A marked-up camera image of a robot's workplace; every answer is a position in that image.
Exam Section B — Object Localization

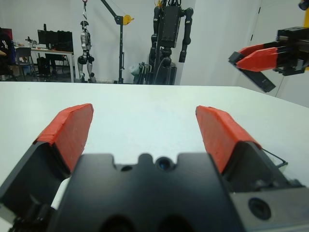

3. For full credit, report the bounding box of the black crane with yellow winch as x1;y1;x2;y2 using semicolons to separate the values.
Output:
100;0;135;85

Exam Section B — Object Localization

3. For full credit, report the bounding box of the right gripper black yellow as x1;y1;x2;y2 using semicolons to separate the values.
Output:
235;9;309;76

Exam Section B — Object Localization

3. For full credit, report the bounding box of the large black humanoid robot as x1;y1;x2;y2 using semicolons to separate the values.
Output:
147;0;195;86

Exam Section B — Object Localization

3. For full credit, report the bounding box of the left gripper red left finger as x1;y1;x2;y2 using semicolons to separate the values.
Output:
0;103;94;218

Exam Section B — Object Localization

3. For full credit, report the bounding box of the silver humanoid robot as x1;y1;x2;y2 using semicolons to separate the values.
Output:
76;20;98;83

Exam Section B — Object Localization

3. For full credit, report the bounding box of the white desk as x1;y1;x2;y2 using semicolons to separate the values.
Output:
14;46;76;83

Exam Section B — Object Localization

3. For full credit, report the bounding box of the black computer tower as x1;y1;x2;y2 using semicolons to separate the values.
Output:
36;57;52;76

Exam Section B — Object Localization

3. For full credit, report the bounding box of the black computer monitor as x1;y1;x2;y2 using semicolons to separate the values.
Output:
37;29;59;49
57;30;74;53

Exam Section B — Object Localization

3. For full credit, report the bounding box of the white door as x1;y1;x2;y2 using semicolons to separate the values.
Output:
250;0;309;107

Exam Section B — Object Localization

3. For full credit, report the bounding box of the person in black clothes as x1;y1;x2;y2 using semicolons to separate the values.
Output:
0;26;14;76

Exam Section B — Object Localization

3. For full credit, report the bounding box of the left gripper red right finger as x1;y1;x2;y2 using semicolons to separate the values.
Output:
195;105;303;193

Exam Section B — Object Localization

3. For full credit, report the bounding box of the grey office chair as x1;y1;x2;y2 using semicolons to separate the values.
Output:
15;47;36;78

